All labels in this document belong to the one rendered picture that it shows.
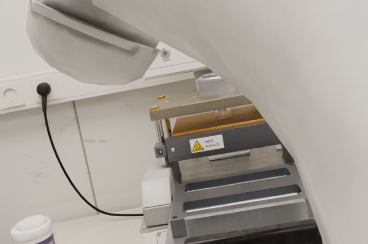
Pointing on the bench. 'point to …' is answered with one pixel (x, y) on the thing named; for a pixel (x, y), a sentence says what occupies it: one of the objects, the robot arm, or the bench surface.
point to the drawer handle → (266, 234)
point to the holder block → (235, 192)
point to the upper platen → (217, 120)
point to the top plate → (199, 99)
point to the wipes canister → (33, 231)
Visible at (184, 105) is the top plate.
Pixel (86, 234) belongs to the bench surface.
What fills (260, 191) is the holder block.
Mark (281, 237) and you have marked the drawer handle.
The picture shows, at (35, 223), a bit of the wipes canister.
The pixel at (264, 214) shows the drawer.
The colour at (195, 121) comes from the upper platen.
